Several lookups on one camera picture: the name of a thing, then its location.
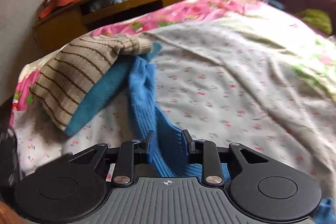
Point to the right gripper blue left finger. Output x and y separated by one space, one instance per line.
148 148

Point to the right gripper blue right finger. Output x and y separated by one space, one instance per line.
188 146

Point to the blue knit sweater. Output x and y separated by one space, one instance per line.
224 185

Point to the teal folded towel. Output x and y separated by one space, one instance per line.
100 94

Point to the cherry print white sheet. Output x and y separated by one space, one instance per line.
272 91

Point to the beige striped knit sweater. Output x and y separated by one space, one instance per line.
67 78

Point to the wooden tv cabinet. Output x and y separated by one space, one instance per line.
77 18

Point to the pink floral quilt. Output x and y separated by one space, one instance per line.
199 7

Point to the green cloth bundle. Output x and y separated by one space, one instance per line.
318 19

